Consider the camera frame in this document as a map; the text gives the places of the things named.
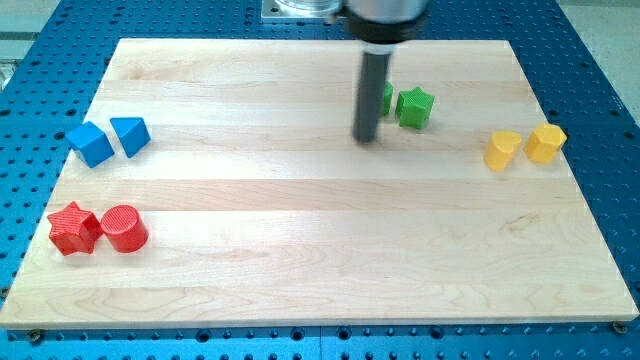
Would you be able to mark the green block behind rod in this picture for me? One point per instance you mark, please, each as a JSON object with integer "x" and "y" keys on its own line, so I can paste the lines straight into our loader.
{"x": 387, "y": 98}

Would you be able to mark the blue cube block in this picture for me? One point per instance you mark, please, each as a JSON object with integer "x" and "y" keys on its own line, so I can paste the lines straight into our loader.
{"x": 90, "y": 144}

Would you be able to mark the blue triangle block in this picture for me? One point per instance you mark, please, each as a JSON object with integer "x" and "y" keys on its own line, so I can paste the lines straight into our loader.
{"x": 132, "y": 133}

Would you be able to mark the red cylinder block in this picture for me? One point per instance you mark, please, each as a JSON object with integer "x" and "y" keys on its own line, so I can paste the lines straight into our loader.
{"x": 124, "y": 228}

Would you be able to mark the yellow hexagon block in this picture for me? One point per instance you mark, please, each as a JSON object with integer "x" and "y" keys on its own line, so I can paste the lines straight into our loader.
{"x": 544, "y": 143}

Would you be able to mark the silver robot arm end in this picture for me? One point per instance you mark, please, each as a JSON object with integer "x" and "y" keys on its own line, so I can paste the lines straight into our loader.
{"x": 382, "y": 24}

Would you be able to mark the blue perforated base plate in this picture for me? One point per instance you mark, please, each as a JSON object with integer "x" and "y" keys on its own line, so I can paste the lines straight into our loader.
{"x": 52, "y": 89}

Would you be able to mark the wooden board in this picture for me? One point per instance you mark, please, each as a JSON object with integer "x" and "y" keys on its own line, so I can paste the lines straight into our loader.
{"x": 262, "y": 210}

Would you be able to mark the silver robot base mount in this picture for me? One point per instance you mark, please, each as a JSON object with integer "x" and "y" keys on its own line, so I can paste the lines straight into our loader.
{"x": 297, "y": 10}

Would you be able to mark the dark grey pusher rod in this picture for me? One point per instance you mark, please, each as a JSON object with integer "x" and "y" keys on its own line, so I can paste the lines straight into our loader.
{"x": 369, "y": 102}

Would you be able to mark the red star block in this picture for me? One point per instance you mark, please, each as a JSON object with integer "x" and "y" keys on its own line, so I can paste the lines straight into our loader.
{"x": 74, "y": 230}

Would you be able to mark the green star block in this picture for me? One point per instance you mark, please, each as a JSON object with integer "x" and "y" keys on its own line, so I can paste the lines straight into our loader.
{"x": 413, "y": 108}

